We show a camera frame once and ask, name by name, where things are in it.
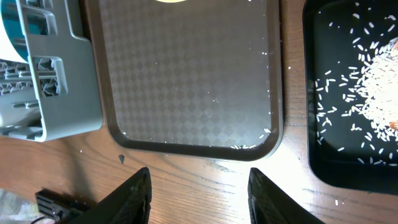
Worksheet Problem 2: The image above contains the dark brown serving tray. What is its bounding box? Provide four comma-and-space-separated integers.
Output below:
82, 0, 283, 161

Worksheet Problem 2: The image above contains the light blue bowl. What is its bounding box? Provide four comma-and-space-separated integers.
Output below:
1, 0, 28, 63

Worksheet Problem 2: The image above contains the grey plastic dish rack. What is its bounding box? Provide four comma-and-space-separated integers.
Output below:
1, 0, 103, 142

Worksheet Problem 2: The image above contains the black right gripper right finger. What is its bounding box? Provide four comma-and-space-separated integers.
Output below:
248, 167, 323, 224

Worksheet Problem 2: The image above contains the yellow round plate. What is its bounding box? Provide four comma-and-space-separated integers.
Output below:
156, 0, 186, 3

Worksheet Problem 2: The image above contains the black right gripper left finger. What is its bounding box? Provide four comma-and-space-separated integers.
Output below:
60, 167, 152, 224

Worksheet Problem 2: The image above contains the black waste bin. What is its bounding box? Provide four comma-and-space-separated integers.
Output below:
302, 0, 397, 195

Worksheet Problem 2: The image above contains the rice pile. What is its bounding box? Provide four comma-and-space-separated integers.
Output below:
313, 0, 397, 168

